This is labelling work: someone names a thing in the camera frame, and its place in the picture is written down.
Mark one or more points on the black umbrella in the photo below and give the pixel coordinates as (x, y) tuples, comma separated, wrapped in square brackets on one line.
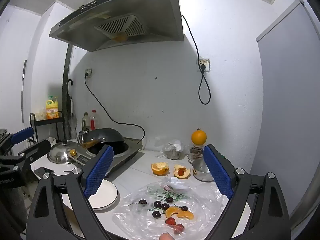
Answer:
[(69, 90)]

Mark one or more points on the white wall socket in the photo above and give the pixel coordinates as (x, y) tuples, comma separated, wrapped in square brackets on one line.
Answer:
[(89, 70), (206, 61)]

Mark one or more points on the steel saucepan with lid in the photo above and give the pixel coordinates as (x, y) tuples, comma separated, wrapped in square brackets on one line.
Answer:
[(201, 170)]

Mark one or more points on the steel mug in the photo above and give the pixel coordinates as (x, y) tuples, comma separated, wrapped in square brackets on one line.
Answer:
[(81, 137)]

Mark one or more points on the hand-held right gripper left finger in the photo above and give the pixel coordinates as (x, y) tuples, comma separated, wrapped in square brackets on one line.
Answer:
[(98, 172)]

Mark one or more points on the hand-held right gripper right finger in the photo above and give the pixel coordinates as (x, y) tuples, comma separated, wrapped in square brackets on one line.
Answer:
[(217, 172)]

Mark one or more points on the hollow orange peel half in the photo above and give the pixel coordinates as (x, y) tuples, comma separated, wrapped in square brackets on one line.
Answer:
[(158, 168)]

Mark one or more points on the pale pink round object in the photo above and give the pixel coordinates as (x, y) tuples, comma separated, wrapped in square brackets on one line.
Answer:
[(166, 236)]

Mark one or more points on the orange segment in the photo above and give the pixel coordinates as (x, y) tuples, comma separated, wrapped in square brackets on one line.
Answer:
[(172, 211), (186, 215)]

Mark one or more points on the white plate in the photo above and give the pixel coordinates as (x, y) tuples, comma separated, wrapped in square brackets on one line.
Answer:
[(105, 195)]

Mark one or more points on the clear container brown balls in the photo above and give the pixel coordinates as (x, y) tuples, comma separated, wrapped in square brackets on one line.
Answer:
[(196, 152)]

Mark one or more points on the dark vertical pipe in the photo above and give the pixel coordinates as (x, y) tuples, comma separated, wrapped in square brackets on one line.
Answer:
[(65, 80)]

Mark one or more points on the steel cup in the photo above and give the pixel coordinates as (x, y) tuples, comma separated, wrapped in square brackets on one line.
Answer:
[(173, 153)]

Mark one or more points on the black metal rack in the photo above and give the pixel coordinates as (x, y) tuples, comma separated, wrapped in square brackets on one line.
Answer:
[(46, 122)]

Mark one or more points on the whole orange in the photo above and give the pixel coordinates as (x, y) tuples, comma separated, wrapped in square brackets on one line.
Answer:
[(199, 137)]

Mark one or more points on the small clear plastic bag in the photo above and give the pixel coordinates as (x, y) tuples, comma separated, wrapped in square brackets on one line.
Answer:
[(161, 146)]

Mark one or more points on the dark oil bottle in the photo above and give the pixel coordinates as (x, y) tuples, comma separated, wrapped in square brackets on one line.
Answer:
[(85, 122)]

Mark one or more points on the large printed plastic bag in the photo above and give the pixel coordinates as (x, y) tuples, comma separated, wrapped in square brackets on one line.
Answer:
[(205, 212)]

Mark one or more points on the steel pot lid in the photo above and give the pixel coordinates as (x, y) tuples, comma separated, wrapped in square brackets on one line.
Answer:
[(58, 153)]

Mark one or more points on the steel range hood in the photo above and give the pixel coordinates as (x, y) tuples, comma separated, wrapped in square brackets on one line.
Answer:
[(112, 5)]

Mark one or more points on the strawberry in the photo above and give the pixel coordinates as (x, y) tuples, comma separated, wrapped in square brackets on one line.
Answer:
[(170, 221), (178, 228), (180, 172)]

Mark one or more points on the flat orange peel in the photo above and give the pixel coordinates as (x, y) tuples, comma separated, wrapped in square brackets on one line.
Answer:
[(186, 174)]

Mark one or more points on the yellow dish soap bottle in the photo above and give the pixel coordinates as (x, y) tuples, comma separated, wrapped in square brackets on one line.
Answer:
[(52, 111)]

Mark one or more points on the steel pot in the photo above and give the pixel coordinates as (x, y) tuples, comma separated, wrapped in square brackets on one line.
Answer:
[(2, 133)]

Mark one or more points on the red cap bottle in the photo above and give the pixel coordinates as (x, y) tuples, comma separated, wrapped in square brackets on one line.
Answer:
[(93, 122)]

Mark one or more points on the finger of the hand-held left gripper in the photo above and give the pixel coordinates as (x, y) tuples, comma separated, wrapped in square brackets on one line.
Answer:
[(22, 133), (37, 147)]

